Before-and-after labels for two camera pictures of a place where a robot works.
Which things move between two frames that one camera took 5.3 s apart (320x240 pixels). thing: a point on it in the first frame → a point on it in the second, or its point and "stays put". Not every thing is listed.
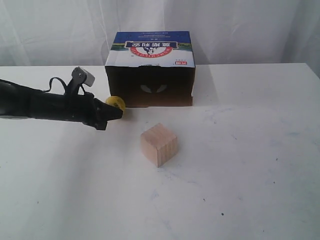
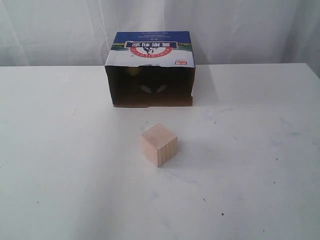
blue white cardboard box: [151, 68] stays put
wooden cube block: [158, 144] stays put
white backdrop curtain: [77, 33] stays put
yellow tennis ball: [116, 101] → [133, 71]
